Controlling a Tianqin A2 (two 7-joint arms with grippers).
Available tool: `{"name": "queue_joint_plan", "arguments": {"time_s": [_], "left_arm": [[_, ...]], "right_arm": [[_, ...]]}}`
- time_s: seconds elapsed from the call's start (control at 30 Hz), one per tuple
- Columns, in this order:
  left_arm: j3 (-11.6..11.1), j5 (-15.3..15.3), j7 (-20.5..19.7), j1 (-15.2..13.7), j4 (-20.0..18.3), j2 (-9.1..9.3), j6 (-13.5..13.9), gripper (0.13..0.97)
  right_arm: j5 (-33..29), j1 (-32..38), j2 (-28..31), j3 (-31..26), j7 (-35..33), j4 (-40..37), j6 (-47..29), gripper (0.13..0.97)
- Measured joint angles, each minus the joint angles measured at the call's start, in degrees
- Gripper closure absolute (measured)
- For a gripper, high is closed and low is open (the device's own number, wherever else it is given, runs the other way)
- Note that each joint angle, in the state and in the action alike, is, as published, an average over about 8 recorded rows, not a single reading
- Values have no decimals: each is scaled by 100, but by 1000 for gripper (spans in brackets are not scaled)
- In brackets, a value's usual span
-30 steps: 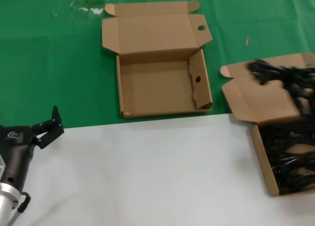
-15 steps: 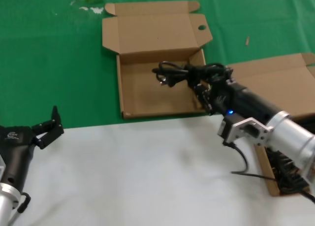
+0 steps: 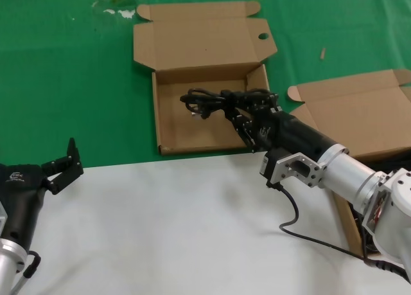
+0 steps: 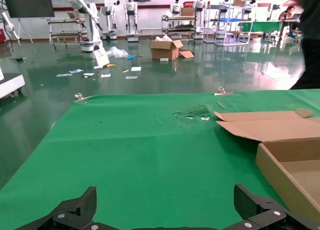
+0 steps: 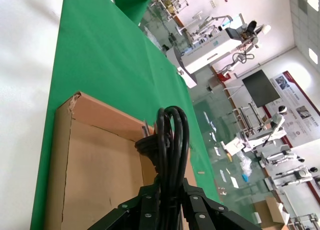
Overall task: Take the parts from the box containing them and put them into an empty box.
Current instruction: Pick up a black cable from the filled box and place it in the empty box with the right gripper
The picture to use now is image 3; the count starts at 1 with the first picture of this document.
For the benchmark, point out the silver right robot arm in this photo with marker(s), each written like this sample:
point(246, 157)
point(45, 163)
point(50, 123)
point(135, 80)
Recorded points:
point(359, 182)

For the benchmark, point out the small wooden stick piece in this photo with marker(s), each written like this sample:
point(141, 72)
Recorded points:
point(323, 54)

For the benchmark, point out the green table mat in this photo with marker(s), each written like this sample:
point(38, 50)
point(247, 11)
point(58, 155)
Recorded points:
point(64, 83)

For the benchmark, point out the silver camera mount bracket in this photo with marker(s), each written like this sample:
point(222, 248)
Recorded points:
point(302, 169)

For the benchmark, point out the black wrist camera with label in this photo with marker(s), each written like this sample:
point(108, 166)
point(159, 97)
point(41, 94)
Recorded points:
point(271, 166)

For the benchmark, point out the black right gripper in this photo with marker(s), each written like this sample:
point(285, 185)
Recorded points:
point(289, 131)

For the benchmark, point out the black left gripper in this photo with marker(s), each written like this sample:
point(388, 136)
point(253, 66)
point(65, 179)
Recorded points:
point(19, 192)

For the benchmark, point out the open cardboard box with hole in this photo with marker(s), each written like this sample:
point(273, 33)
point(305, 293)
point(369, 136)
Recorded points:
point(192, 50)

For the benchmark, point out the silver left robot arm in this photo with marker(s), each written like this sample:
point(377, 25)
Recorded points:
point(6, 263)

